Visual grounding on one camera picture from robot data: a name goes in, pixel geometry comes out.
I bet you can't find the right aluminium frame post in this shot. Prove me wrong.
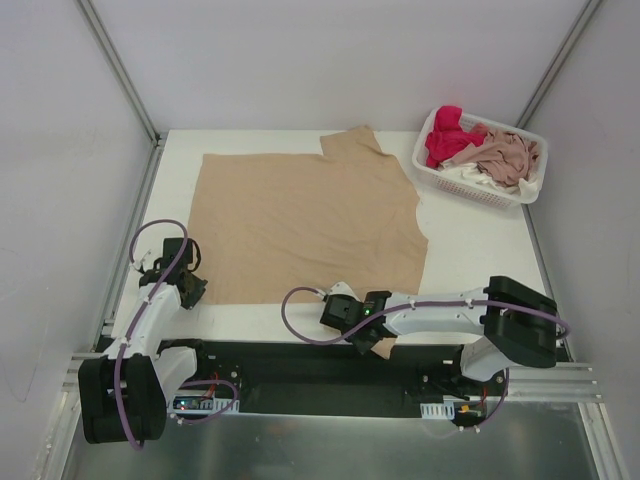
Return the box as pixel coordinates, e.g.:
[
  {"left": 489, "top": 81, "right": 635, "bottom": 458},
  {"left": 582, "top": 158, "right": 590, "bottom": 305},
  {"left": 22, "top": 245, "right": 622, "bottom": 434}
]
[{"left": 516, "top": 0, "right": 606, "bottom": 129}]

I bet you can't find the white slotted cable duct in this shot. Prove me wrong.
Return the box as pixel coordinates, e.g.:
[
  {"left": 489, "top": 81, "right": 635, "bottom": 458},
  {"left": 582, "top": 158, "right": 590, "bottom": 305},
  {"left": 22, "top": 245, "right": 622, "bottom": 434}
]
[{"left": 169, "top": 396, "right": 240, "bottom": 416}]

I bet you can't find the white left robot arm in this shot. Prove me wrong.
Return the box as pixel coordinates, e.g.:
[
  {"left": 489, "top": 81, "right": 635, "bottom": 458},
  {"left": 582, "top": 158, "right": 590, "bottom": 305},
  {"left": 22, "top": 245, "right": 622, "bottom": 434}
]
[{"left": 78, "top": 237, "right": 212, "bottom": 445}]

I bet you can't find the white plastic laundry basket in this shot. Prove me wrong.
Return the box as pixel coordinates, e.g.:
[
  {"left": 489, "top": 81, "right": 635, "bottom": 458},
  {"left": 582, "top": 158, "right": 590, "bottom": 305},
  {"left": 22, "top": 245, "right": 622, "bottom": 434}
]
[{"left": 412, "top": 106, "right": 548, "bottom": 208}]

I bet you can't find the aluminium frame post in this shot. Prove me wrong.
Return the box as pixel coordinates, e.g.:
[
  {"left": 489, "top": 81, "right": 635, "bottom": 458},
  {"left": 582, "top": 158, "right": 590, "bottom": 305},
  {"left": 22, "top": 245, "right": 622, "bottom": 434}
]
[
  {"left": 516, "top": 0, "right": 606, "bottom": 129},
  {"left": 74, "top": 0, "right": 162, "bottom": 147}
]

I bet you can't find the beige t shirt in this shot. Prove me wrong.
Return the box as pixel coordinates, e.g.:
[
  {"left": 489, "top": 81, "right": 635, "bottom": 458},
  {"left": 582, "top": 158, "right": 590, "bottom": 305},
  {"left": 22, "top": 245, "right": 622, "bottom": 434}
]
[{"left": 186, "top": 124, "right": 432, "bottom": 361}]

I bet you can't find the dusty pink shirt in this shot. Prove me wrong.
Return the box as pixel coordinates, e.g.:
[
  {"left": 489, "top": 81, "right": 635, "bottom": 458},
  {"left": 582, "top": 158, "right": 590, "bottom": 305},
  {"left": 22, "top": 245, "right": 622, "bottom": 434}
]
[{"left": 446, "top": 129, "right": 540, "bottom": 186}]

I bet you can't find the cream white shirt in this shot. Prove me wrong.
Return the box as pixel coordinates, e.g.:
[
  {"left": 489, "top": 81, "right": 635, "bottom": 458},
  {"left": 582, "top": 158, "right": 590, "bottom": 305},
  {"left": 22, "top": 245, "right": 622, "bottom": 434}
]
[{"left": 440, "top": 161, "right": 541, "bottom": 200}]

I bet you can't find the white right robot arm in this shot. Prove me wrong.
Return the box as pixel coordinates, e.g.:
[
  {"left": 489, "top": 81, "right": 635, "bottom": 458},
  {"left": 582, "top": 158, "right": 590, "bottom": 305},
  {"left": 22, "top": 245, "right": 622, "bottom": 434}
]
[{"left": 320, "top": 276, "right": 566, "bottom": 395}]

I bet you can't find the aluminium front rail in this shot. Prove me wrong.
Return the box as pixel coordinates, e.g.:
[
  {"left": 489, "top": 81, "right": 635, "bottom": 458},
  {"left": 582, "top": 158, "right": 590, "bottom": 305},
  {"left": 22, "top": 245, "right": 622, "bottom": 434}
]
[{"left": 74, "top": 340, "right": 597, "bottom": 403}]

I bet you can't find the left aluminium frame post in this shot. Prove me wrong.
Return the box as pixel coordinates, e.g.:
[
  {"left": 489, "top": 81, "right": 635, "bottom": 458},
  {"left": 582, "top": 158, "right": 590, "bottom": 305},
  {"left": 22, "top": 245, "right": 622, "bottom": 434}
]
[{"left": 74, "top": 0, "right": 162, "bottom": 147}]

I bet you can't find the right white cable duct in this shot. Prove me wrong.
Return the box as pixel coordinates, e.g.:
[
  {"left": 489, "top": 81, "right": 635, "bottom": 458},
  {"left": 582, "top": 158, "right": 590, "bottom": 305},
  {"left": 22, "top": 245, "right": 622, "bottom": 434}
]
[{"left": 420, "top": 401, "right": 455, "bottom": 421}]

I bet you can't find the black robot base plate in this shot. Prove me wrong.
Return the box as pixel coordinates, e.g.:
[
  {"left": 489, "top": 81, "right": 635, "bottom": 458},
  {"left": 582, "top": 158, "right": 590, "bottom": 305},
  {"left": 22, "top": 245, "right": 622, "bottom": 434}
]
[{"left": 176, "top": 340, "right": 505, "bottom": 418}]

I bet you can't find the pink red shirt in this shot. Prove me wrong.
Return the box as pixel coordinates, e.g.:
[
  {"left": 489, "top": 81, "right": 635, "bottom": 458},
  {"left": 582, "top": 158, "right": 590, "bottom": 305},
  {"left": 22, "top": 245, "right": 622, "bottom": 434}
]
[{"left": 425, "top": 105, "right": 488, "bottom": 169}]

